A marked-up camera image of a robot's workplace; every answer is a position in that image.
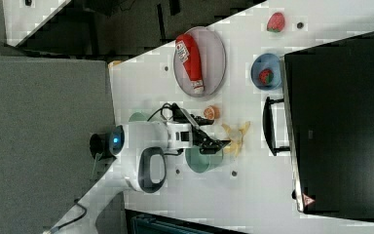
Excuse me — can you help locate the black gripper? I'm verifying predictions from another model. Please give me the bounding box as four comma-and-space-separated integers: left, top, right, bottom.
171, 103, 231, 154

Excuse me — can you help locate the strawberry toy in bowl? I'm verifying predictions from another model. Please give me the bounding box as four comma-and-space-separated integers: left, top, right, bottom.
258, 68, 274, 86

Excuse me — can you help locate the blue bowl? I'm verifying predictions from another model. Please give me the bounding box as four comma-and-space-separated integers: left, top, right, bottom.
250, 54, 281, 91

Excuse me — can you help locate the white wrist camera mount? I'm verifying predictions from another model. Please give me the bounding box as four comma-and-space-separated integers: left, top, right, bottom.
167, 122, 193, 149

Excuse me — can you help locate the grey round plate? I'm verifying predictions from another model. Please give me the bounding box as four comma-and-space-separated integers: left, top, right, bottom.
173, 27, 226, 98

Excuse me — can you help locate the red ketchup bottle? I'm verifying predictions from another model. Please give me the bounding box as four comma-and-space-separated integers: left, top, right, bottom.
175, 34, 205, 94

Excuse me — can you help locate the strawberry toy on table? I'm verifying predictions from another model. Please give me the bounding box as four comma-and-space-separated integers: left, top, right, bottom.
267, 13, 285, 33

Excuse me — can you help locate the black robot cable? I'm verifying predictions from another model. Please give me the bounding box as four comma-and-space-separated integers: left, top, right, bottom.
147, 102, 189, 123

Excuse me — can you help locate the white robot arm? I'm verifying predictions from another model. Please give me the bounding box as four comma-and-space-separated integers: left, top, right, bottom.
42, 103, 231, 234

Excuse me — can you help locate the peeled toy banana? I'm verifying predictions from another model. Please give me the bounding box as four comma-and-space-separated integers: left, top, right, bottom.
222, 121, 250, 157

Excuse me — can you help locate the green mug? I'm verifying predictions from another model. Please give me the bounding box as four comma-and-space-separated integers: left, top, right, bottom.
185, 147, 223, 174

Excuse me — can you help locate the orange half toy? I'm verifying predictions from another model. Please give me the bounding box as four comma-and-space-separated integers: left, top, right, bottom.
204, 105, 220, 120

